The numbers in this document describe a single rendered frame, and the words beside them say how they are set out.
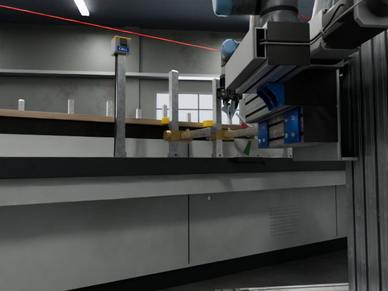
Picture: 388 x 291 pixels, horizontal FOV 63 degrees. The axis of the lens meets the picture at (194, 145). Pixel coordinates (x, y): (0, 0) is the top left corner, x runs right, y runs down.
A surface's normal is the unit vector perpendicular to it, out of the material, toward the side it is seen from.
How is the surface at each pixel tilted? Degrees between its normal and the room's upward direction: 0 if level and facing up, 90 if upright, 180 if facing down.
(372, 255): 90
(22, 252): 90
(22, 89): 90
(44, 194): 90
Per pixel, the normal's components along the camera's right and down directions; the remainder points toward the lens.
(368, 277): -0.99, 0.00
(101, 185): 0.50, -0.05
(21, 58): 0.11, -0.05
